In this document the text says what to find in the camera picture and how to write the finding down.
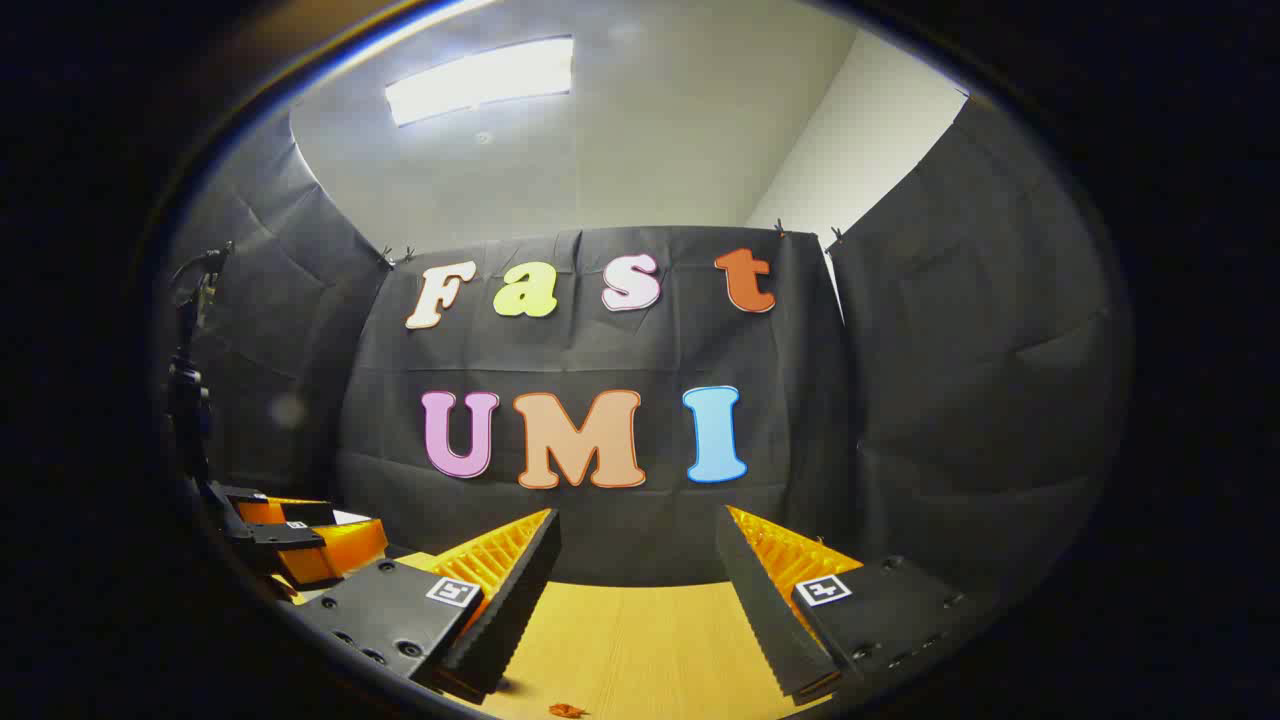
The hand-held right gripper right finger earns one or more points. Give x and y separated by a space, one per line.
765 610

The wooden desktop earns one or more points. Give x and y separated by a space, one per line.
640 650

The orange paper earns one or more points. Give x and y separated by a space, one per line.
567 710

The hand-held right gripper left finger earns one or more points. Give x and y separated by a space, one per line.
515 600

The rectangular ceiling light panel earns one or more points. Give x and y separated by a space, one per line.
480 80

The black backdrop cloth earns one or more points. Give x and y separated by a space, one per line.
600 350

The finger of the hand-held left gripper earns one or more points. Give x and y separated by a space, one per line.
290 512
335 550

